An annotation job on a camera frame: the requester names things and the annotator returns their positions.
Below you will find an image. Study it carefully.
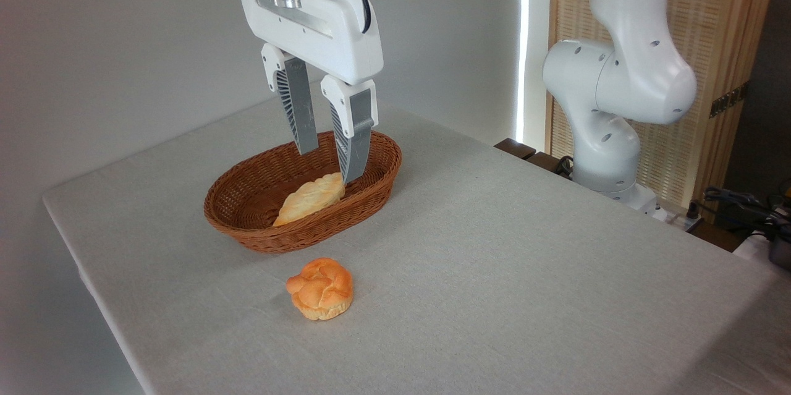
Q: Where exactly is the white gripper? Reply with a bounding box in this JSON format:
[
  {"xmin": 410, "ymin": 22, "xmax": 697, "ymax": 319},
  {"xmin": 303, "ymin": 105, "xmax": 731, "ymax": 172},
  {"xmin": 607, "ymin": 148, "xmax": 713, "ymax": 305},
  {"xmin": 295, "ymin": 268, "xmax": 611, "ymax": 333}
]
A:
[{"xmin": 237, "ymin": 0, "xmax": 384, "ymax": 185}]

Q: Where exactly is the round orange knotted bread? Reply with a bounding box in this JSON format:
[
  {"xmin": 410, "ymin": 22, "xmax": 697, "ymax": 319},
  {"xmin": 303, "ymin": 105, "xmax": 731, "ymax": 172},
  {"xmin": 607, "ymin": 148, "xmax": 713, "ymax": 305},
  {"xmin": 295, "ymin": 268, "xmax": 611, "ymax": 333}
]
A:
[{"xmin": 286, "ymin": 258, "xmax": 354, "ymax": 321}]

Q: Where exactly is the long pale bread loaf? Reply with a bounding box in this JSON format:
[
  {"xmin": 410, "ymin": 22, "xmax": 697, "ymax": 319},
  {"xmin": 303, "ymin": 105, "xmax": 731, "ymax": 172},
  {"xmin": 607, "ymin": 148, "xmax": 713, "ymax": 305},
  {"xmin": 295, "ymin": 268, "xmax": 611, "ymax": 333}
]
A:
[{"xmin": 273, "ymin": 172, "xmax": 346, "ymax": 227}]

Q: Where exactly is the brown wicker oval basket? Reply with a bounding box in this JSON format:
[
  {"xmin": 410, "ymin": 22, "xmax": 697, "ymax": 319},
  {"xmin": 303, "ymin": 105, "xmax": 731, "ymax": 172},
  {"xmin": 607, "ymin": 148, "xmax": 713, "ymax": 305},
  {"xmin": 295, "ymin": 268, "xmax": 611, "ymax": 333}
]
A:
[{"xmin": 203, "ymin": 130, "xmax": 403, "ymax": 254}]

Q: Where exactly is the dark brown wooden block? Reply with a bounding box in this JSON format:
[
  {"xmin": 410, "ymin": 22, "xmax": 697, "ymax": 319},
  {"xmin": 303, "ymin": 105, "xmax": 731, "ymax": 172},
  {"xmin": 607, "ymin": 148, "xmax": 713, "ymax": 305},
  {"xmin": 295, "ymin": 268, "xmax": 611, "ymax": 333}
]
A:
[
  {"xmin": 526, "ymin": 151, "xmax": 573, "ymax": 178},
  {"xmin": 494, "ymin": 138, "xmax": 537, "ymax": 161}
]

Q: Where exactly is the grey tablecloth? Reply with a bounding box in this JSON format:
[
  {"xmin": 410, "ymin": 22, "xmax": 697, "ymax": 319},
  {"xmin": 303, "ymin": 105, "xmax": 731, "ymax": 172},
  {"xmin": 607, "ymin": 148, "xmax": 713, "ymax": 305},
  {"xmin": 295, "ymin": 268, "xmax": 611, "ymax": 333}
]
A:
[{"xmin": 42, "ymin": 80, "xmax": 791, "ymax": 395}]

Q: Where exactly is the wooden folding screen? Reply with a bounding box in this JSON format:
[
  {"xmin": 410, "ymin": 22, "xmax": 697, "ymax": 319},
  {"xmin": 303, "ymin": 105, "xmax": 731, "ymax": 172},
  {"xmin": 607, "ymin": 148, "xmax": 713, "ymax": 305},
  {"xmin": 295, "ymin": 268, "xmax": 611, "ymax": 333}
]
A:
[{"xmin": 545, "ymin": 0, "xmax": 783, "ymax": 224}]

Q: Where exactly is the dark metal screen hinge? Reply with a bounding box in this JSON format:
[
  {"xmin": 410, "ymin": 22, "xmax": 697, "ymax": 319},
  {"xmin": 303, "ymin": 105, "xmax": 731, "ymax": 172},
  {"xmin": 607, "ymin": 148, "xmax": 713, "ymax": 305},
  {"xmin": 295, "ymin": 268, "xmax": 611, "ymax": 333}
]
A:
[{"xmin": 709, "ymin": 81, "xmax": 750, "ymax": 119}]

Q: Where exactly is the black cable bundle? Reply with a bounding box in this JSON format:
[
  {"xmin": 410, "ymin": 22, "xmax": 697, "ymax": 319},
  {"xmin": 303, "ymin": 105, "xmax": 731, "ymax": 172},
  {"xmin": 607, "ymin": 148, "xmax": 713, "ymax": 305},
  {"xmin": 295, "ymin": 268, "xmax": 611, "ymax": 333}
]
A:
[{"xmin": 703, "ymin": 186, "xmax": 791, "ymax": 242}]

